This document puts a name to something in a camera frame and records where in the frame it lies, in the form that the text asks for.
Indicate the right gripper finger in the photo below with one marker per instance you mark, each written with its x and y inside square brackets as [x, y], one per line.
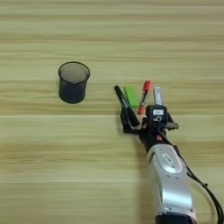
[124, 122]
[170, 120]

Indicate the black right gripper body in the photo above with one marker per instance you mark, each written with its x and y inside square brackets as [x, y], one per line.
[150, 135]

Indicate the white marker black cap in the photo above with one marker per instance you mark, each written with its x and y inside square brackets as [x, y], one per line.
[157, 96]

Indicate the red marker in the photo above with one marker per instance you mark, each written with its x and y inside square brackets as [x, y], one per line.
[146, 86]

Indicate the black mesh pen cup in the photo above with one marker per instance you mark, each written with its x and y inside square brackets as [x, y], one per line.
[73, 90]

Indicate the green eraser block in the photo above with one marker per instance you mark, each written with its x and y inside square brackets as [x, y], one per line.
[131, 96]

